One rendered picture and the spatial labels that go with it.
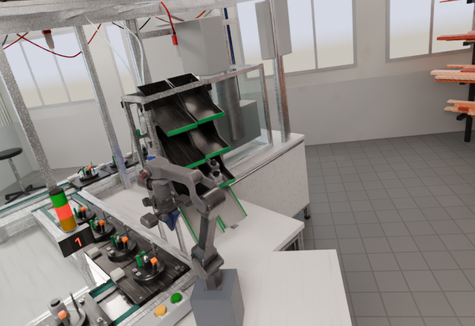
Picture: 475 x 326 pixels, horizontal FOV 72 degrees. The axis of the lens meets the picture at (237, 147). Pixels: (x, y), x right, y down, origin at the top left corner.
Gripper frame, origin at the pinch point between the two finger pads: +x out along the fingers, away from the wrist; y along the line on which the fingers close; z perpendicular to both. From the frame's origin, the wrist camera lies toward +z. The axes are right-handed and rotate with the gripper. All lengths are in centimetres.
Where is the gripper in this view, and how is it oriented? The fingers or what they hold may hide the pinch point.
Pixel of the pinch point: (169, 222)
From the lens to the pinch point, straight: 122.1
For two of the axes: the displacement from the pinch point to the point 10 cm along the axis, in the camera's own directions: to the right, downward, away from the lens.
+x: 1.4, 9.2, 3.6
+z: -7.1, -1.6, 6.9
